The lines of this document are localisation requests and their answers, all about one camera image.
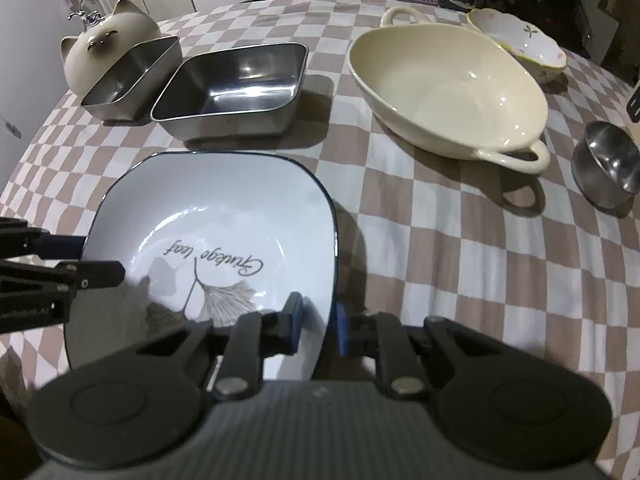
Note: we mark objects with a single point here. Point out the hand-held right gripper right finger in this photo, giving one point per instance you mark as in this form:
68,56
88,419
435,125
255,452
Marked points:
342,331

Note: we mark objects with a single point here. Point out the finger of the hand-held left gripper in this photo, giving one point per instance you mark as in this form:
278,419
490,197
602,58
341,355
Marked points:
60,247
100,275

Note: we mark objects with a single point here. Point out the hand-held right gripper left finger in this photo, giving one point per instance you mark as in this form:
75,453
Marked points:
296,321

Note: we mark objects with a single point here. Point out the white square leaf-print plate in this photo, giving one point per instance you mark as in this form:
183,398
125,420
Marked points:
225,220

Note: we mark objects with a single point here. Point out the small square steel container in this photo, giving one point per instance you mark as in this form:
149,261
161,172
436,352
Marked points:
130,70

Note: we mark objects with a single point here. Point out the large square steel container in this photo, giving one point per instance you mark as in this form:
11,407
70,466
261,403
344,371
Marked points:
235,80

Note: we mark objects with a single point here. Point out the small round steel bowl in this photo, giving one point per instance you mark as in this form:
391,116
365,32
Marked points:
595,170

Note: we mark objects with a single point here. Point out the floral scalloped bowl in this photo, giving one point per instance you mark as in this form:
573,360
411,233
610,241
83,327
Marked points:
525,45

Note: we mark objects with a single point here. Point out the checkered tablecloth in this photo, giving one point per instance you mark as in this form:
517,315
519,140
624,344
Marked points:
425,260

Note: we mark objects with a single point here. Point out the cat-shaped ceramic pot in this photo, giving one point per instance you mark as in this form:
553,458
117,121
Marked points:
100,45

